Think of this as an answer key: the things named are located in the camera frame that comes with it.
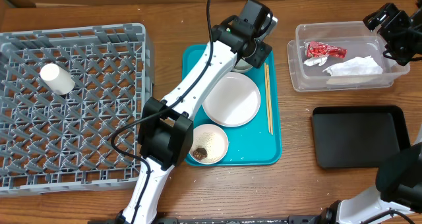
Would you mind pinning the large white tissue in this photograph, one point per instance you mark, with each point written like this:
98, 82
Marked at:
355, 67

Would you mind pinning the grey plastic dish rack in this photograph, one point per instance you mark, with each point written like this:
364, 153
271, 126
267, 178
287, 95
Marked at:
53, 143

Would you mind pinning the clear plastic bin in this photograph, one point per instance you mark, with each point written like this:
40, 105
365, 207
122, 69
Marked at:
359, 42

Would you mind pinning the small torn white tissue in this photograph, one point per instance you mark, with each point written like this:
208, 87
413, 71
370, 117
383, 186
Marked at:
316, 61

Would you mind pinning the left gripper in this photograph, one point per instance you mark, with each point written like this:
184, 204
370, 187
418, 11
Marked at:
258, 56

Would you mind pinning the grey ceramic bowl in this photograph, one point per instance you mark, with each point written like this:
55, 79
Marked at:
242, 67

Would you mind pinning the wooden chopstick left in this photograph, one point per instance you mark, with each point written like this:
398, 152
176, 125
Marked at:
266, 99

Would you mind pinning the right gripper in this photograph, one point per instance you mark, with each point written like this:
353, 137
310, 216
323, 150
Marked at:
403, 56

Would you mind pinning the black plastic tray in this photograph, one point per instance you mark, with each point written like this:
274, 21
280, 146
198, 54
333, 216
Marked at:
358, 136

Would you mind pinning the wooden chopstick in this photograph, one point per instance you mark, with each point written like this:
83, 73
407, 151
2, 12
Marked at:
270, 98
266, 99

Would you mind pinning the brown food scrap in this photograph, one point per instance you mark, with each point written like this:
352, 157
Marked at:
200, 153

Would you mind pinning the large white plate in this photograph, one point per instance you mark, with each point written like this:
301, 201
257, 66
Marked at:
234, 100

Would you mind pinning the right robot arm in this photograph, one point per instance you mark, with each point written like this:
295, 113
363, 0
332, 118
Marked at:
397, 190

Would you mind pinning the white paper cup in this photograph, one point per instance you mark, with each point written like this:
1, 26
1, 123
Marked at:
57, 79

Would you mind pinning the small white plate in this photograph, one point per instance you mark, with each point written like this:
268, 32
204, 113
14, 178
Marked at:
213, 139

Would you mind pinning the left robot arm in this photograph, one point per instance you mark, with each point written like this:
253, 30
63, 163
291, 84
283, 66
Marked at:
166, 126

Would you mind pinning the wooden chopstick right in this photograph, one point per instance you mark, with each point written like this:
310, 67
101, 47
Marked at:
270, 98

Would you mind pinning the red snack wrapper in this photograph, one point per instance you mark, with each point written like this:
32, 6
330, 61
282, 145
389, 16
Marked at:
318, 49

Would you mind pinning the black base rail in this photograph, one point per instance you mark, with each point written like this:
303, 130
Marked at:
293, 219

